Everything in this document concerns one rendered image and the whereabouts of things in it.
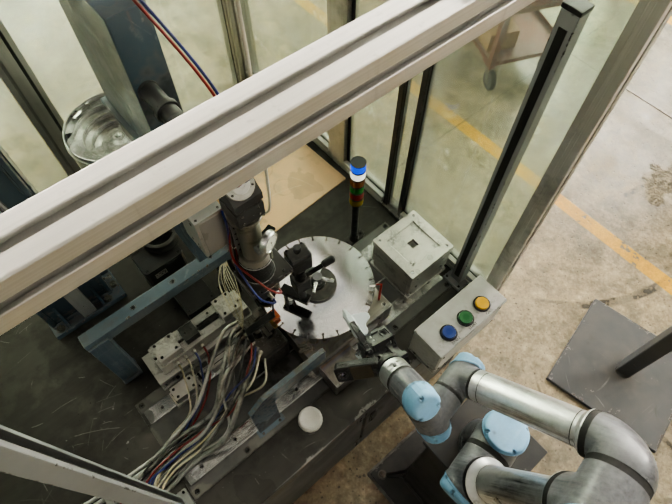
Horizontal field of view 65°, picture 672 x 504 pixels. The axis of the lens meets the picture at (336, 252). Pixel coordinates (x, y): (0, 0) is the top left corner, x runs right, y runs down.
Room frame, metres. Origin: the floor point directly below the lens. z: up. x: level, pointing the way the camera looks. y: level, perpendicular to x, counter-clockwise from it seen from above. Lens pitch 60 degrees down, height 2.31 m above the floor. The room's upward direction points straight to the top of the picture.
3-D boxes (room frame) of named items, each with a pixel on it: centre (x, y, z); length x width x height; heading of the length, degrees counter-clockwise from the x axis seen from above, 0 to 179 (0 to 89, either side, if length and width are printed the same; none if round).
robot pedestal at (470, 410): (0.28, -0.43, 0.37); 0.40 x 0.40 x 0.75; 41
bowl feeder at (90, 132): (1.15, 0.69, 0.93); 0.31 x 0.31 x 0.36
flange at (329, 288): (0.68, 0.05, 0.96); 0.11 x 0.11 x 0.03
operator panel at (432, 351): (0.61, -0.37, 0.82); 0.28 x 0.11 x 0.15; 131
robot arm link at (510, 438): (0.27, -0.42, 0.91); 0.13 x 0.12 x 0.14; 140
